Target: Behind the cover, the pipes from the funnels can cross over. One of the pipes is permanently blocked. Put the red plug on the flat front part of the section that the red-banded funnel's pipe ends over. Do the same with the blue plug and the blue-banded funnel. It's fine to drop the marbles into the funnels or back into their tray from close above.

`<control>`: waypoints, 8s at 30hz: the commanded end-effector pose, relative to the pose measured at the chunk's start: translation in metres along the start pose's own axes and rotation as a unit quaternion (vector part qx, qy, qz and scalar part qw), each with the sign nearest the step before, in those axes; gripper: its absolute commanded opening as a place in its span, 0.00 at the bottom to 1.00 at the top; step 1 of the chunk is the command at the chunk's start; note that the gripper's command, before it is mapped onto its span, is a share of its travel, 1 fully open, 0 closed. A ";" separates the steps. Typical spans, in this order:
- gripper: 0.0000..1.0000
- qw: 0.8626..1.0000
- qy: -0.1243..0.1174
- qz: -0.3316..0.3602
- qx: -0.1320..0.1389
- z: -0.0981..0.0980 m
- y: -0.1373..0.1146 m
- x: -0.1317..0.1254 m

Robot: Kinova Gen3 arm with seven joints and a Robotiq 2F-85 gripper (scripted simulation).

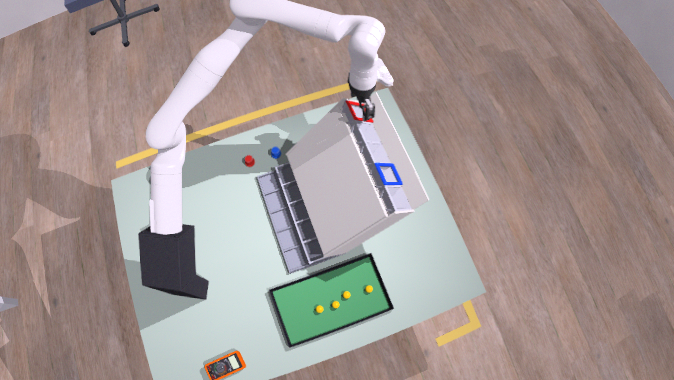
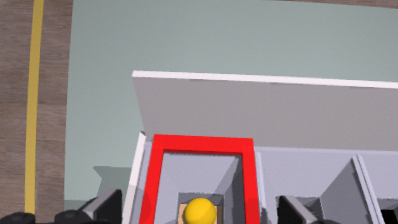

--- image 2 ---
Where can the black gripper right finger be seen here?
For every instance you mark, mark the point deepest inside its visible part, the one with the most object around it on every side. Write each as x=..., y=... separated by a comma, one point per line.
x=291, y=211

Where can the yellow ball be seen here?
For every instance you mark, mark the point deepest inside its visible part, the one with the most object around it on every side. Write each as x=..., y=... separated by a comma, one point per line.
x=200, y=211

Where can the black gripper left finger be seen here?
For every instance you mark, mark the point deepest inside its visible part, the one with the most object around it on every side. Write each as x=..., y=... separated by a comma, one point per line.
x=106, y=209

